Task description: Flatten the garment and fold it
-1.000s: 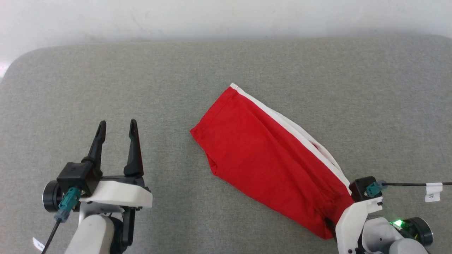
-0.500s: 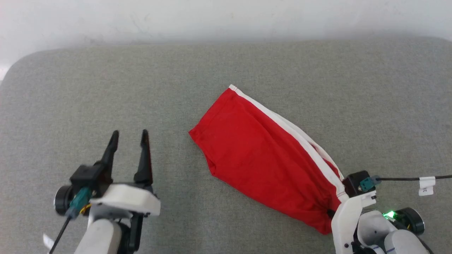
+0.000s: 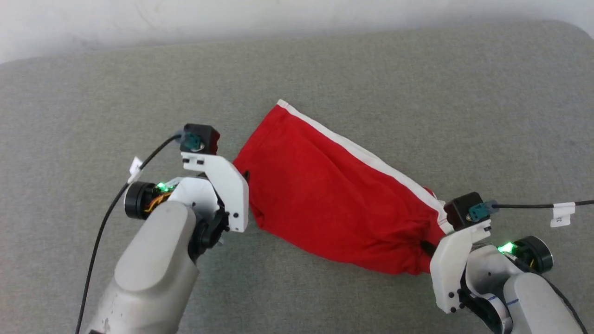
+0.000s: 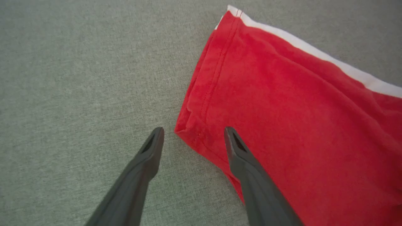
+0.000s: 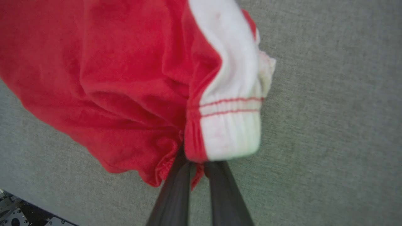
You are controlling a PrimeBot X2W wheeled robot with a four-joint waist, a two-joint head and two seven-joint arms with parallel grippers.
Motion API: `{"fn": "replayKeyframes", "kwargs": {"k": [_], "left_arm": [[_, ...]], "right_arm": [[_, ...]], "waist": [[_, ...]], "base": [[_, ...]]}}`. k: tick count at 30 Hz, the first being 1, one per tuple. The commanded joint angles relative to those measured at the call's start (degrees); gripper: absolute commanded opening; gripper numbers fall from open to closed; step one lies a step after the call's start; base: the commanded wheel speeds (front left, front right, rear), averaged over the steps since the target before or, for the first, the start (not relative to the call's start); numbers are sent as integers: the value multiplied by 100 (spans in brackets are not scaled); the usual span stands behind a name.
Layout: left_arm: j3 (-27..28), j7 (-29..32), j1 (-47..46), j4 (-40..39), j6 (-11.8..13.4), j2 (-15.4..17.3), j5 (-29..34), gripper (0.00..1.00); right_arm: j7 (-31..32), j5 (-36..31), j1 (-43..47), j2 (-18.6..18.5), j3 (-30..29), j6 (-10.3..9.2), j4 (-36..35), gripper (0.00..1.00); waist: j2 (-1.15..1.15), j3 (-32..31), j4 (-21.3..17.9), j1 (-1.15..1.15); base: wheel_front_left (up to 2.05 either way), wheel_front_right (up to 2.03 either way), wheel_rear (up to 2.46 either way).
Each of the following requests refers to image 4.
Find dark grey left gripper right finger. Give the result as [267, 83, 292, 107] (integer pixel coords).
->
[224, 126, 304, 226]

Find grey-green fabric sofa seat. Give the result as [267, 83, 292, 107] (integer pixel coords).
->
[0, 0, 402, 226]

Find red shorts with white stripe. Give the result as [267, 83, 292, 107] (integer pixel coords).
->
[174, 5, 402, 226]

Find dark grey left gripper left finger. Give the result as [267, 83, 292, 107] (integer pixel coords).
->
[84, 126, 165, 226]

